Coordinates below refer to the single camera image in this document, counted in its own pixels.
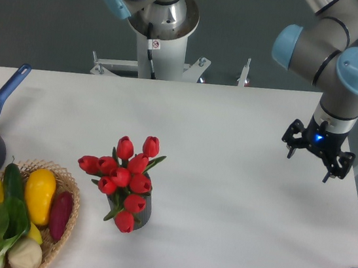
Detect red tulip bouquet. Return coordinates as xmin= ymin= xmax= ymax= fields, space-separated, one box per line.
xmin=69 ymin=126 xmax=170 ymax=238

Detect yellow squash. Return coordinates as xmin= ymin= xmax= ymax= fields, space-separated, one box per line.
xmin=24 ymin=168 xmax=56 ymax=226

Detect green cucumber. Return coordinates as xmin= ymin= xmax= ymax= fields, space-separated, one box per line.
xmin=3 ymin=163 xmax=25 ymax=202

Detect yellow banana piece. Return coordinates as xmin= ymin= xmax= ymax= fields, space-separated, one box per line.
xmin=27 ymin=222 xmax=43 ymax=245

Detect beige garlic bulb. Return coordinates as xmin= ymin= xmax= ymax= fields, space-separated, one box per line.
xmin=8 ymin=237 xmax=43 ymax=268

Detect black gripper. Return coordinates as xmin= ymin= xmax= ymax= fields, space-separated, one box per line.
xmin=281 ymin=117 xmax=355 ymax=183

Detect dark grey ribbed vase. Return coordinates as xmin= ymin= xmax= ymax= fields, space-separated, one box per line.
xmin=104 ymin=173 xmax=152 ymax=233

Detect green bok choy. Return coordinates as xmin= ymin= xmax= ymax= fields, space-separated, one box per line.
xmin=0 ymin=197 xmax=31 ymax=268

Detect purple sweet potato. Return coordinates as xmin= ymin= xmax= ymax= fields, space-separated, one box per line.
xmin=48 ymin=191 xmax=73 ymax=242

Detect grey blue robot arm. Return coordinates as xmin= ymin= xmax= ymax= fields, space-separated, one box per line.
xmin=103 ymin=0 xmax=358 ymax=179

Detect black cable on pedestal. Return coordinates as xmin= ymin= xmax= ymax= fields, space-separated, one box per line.
xmin=140 ymin=22 xmax=164 ymax=81

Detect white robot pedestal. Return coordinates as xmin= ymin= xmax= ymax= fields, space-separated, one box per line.
xmin=91 ymin=0 xmax=211 ymax=83

